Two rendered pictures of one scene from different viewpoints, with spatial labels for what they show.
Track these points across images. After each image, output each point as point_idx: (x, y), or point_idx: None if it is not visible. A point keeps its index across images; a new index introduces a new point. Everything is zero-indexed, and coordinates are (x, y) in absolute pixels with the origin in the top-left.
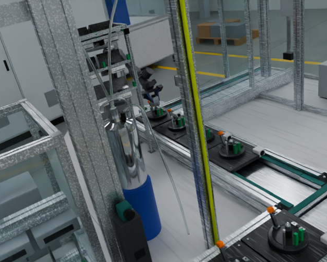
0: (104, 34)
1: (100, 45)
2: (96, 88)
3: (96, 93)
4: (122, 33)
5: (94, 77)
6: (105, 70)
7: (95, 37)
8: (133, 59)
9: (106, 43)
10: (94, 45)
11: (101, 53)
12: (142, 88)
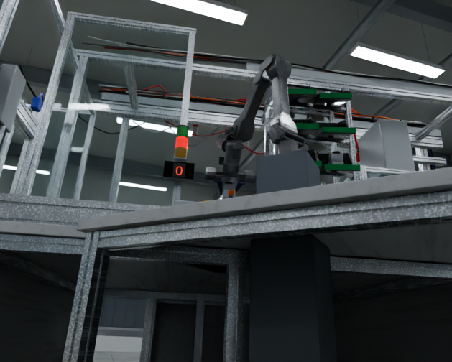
0: (292, 108)
1: (297, 99)
2: (319, 157)
3: (321, 162)
4: (271, 110)
5: (317, 148)
6: (301, 132)
7: (302, 110)
8: (264, 137)
9: (292, 118)
10: (305, 100)
11: (300, 120)
12: (238, 164)
